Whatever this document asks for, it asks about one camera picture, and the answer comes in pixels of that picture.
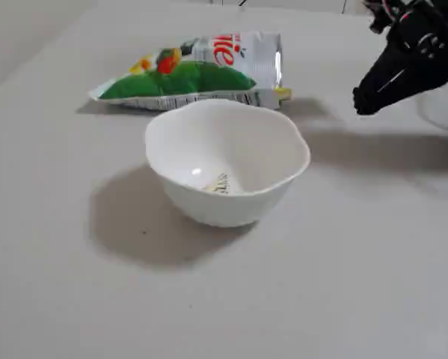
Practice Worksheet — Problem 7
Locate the veggie straw snack packet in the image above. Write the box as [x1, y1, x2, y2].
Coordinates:
[88, 31, 292, 111]

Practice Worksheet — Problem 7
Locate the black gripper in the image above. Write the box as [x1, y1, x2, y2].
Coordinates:
[352, 0, 448, 116]

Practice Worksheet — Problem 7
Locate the white ceramic bowl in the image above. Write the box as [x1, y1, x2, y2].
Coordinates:
[144, 98, 311, 228]

